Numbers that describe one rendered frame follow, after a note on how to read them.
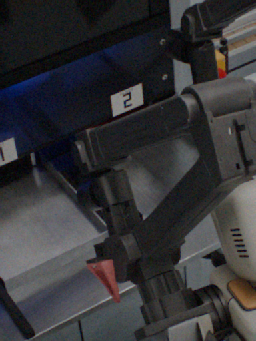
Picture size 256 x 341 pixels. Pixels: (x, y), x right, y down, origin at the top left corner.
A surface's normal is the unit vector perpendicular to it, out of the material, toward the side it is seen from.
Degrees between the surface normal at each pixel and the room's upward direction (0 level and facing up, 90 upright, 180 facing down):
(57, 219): 0
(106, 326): 90
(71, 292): 0
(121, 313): 90
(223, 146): 55
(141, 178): 0
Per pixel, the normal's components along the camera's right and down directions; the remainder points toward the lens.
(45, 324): -0.08, -0.76
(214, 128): 0.43, -0.05
